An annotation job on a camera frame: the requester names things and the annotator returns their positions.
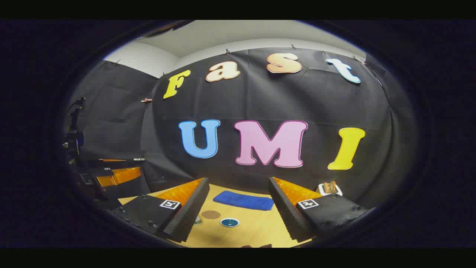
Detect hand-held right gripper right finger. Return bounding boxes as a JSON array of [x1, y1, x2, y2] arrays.
[[268, 177, 369, 243]]

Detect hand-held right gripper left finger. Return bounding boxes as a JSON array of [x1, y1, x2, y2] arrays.
[[112, 178, 210, 243]]

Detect white toaster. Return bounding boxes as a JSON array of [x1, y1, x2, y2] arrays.
[[316, 183, 343, 197]]

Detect blue towel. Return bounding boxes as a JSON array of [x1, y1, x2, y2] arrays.
[[213, 191, 274, 211]]

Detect black backdrop cloth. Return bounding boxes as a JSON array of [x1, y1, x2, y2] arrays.
[[65, 47, 417, 209]]

